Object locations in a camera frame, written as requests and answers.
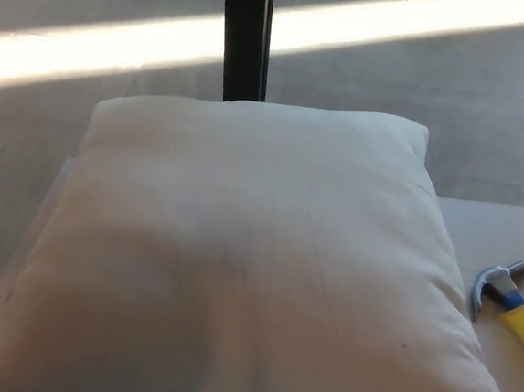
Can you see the claw hammer with yellow wrap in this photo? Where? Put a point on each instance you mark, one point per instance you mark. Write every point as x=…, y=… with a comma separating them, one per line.
x=499, y=285

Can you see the white pillow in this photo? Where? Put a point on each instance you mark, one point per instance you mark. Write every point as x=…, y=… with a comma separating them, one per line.
x=238, y=258

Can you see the black vertical post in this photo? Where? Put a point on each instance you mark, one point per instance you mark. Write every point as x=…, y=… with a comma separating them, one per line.
x=246, y=34

